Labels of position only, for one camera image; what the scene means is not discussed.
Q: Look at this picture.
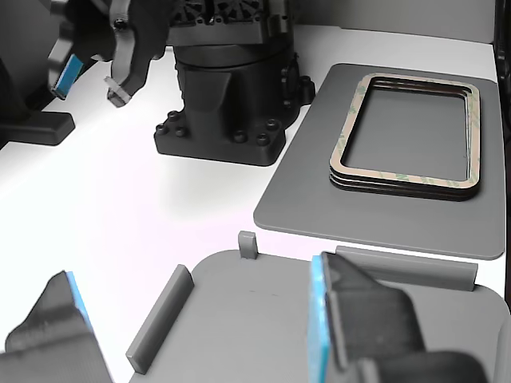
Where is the grey flat tray plate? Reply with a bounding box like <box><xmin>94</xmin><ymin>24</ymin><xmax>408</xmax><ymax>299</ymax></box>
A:
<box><xmin>253</xmin><ymin>61</ymin><xmax>506</xmax><ymax>263</ymax></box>

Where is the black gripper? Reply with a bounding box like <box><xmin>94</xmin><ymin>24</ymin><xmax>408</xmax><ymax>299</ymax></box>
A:
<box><xmin>46</xmin><ymin>0</ymin><xmax>168</xmax><ymax>109</ymax></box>

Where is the grey frame holder with walls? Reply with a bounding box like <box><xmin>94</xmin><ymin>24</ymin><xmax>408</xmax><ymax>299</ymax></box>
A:
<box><xmin>125</xmin><ymin>230</ymin><xmax>510</xmax><ymax>383</ymax></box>

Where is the black frame post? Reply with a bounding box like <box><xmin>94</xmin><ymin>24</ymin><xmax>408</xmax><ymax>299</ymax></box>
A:
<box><xmin>493</xmin><ymin>0</ymin><xmax>511</xmax><ymax>140</ymax></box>

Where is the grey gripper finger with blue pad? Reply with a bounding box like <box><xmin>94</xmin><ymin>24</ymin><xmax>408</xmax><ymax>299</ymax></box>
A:
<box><xmin>0</xmin><ymin>270</ymin><xmax>115</xmax><ymax>383</ymax></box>
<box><xmin>307</xmin><ymin>251</ymin><xmax>490</xmax><ymax>383</ymax></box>

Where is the black six-joint robot arm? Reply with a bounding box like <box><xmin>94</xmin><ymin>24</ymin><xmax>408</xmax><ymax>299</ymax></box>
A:
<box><xmin>152</xmin><ymin>0</ymin><xmax>316</xmax><ymax>167</ymax></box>

